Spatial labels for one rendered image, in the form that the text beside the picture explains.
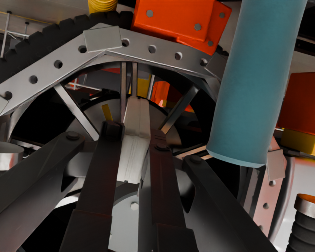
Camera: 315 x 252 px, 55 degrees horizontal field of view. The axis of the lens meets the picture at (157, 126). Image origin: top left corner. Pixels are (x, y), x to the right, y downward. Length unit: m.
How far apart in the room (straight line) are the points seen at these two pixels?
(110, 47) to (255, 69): 0.22
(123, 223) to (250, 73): 0.25
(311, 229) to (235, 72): 0.21
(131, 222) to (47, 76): 0.26
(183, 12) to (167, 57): 0.07
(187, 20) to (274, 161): 0.30
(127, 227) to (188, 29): 0.31
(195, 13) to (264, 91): 0.18
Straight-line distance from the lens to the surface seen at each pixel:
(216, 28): 0.54
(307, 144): 0.86
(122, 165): 0.17
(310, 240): 0.39
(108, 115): 0.75
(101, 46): 0.50
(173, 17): 0.51
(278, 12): 0.44
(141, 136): 0.16
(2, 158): 0.29
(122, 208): 0.38
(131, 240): 0.40
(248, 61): 0.43
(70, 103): 0.60
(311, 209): 0.38
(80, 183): 0.79
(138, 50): 0.50
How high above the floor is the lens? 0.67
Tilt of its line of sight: 5 degrees up
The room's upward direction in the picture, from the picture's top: 167 degrees counter-clockwise
